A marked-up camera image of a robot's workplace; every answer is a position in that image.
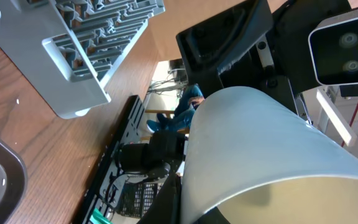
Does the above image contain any grey dishwasher rack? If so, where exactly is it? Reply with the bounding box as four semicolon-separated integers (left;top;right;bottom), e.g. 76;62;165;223
0;0;165;119

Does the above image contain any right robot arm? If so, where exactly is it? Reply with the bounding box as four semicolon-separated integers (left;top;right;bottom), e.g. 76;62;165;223
117;1;358;181

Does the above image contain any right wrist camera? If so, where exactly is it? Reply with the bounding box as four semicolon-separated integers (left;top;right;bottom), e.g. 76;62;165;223
308;8;358;85

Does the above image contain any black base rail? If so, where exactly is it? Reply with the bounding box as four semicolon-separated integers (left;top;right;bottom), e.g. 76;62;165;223
71;95;180;224

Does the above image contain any person in blue clothes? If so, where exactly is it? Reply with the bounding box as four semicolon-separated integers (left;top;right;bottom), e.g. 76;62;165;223
146;84;204;133

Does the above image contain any light blue bowl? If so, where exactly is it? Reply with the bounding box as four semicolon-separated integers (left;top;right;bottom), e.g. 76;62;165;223
180;86;358;223

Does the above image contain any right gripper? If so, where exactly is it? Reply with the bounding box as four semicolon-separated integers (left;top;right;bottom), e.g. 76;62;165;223
176;0;351;112

